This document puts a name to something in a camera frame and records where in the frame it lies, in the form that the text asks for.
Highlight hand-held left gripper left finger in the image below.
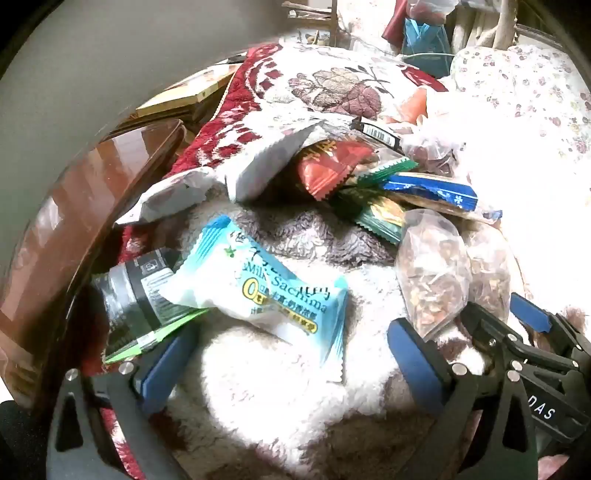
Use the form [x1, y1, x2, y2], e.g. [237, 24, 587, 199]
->
[46, 323, 201, 480]

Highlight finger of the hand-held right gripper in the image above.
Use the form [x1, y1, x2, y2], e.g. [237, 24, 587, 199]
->
[509, 292, 591, 358]
[459, 302, 575, 384]

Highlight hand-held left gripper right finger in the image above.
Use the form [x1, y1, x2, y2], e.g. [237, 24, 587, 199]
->
[387, 318, 541, 480]

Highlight dark brown long snack packet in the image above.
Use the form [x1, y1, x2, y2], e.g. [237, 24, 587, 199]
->
[90, 247, 185, 344]

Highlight blue white snack packet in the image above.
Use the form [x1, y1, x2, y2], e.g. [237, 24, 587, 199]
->
[157, 215, 349, 384]

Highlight tan cracker packet blue end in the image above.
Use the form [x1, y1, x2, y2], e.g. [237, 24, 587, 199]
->
[381, 173, 504, 224]

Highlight dark green snack packet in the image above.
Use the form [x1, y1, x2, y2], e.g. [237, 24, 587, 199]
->
[332, 187, 409, 245]

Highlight white pink snack packet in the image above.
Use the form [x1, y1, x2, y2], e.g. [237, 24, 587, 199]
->
[115, 168, 218, 227]

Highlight small bright green packet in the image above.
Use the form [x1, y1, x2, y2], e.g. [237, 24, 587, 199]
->
[355, 157, 419, 188]

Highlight clear bag of red dates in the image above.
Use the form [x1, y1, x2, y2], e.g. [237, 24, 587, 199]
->
[399, 124, 467, 174]

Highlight red orange snack packet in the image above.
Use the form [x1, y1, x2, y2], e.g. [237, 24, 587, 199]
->
[295, 138, 384, 201]

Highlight white fluffy blanket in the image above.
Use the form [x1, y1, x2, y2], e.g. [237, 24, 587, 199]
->
[152, 185, 591, 480]

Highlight dark wooden chair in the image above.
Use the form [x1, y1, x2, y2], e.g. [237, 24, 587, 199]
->
[0, 117, 185, 411]

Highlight floral quilt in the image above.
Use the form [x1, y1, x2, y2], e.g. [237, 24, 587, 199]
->
[450, 44, 591, 162]

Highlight pink plastic bag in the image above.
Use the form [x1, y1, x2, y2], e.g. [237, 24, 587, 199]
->
[394, 85, 455, 125]

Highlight blue plastic bag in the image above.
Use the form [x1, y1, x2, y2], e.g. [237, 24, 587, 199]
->
[401, 17, 455, 77]

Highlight white radiator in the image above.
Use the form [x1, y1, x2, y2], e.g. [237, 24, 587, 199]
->
[450, 0, 520, 51]

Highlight red floral sofa cover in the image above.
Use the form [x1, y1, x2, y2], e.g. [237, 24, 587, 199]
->
[115, 44, 458, 264]

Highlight red hanging cloth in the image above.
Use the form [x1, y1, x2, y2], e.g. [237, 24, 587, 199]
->
[382, 0, 411, 42]

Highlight clear hanging plastic bag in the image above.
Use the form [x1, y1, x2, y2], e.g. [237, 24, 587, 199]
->
[406, 0, 460, 23]

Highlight hanging floral cloth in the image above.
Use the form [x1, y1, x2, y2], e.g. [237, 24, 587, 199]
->
[335, 0, 411, 51]

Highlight small wooden shelf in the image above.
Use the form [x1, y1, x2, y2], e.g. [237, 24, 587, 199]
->
[281, 0, 352, 47]

